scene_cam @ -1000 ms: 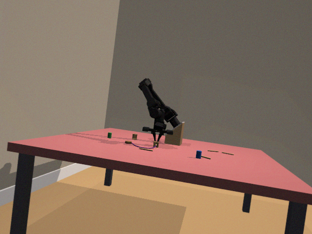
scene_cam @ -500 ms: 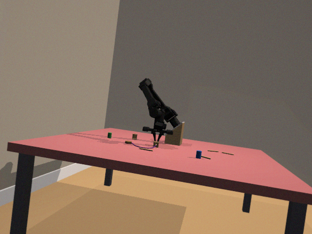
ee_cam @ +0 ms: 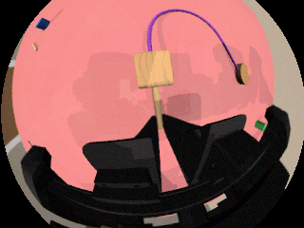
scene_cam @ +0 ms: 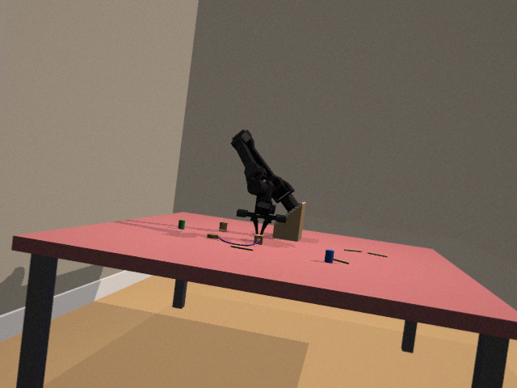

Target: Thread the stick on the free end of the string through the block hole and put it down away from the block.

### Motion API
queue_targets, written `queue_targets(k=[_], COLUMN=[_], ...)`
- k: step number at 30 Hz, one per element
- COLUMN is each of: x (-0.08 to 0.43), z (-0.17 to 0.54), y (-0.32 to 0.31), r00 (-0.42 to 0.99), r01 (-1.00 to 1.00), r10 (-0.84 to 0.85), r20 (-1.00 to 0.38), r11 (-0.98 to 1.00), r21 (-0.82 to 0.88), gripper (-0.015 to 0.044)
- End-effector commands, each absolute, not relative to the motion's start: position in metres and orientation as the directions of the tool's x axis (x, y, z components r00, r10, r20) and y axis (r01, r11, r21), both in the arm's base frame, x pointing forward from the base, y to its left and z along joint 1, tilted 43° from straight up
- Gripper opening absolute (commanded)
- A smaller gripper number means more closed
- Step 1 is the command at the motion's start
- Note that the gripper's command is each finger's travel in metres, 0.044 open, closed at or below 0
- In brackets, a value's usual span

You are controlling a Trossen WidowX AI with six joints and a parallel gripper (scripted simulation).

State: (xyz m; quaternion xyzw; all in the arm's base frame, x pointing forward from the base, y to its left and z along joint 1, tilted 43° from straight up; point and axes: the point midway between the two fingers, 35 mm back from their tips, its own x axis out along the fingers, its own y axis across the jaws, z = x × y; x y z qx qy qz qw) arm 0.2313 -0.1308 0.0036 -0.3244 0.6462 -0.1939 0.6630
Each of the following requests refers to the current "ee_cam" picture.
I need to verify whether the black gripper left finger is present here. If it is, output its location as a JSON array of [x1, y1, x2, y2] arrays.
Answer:
[[83, 115, 162, 192]]

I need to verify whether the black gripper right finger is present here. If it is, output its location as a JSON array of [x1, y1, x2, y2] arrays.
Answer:
[[162, 114, 247, 186]]

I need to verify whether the round wooden button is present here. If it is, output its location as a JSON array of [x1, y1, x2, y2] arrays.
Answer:
[[235, 64, 250, 85]]

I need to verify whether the wooden block with hole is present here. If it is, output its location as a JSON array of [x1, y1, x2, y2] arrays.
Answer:
[[133, 49, 174, 88]]

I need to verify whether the blue cylinder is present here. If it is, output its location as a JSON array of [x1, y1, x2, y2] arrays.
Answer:
[[35, 16, 50, 30]]

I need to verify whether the purple string with wooden stick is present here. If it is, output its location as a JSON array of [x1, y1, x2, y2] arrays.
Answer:
[[147, 9, 239, 129]]

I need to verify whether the green cylinder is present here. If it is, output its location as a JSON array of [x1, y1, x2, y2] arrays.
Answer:
[[255, 121, 266, 132]]

